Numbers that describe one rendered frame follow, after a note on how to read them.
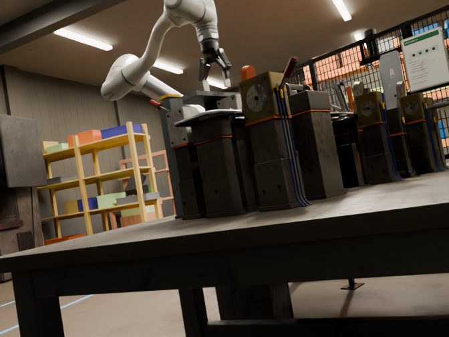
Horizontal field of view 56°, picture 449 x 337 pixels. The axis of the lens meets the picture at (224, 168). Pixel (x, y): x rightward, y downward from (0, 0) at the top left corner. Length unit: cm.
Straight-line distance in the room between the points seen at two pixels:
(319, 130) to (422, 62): 144
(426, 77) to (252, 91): 165
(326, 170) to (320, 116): 17
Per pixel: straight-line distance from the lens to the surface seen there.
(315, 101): 135
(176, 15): 176
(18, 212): 727
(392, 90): 244
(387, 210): 75
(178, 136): 139
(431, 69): 268
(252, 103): 116
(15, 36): 707
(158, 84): 228
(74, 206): 790
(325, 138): 135
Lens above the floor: 78
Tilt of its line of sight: 3 degrees up
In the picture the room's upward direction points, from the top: 10 degrees counter-clockwise
